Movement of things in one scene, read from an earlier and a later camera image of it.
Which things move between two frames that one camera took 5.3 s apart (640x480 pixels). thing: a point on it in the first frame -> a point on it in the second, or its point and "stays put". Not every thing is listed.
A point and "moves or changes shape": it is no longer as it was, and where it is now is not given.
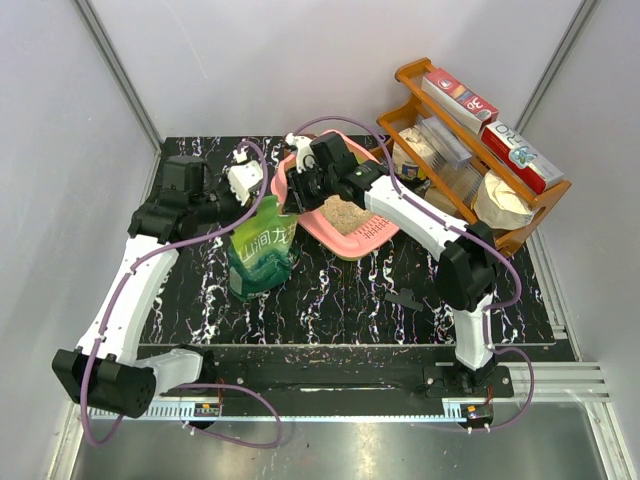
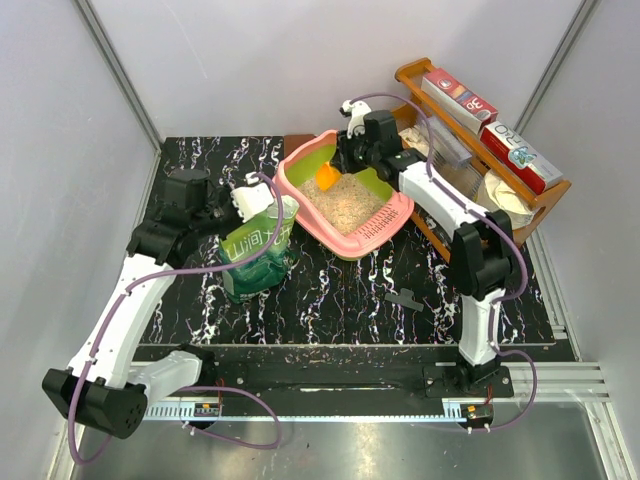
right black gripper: (296, 200) -> (342, 159)
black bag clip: (405, 298) stays put
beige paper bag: (499, 205) stays put
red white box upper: (458, 100) stays put
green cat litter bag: (261, 252) moves or changes shape
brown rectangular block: (301, 135) stays put
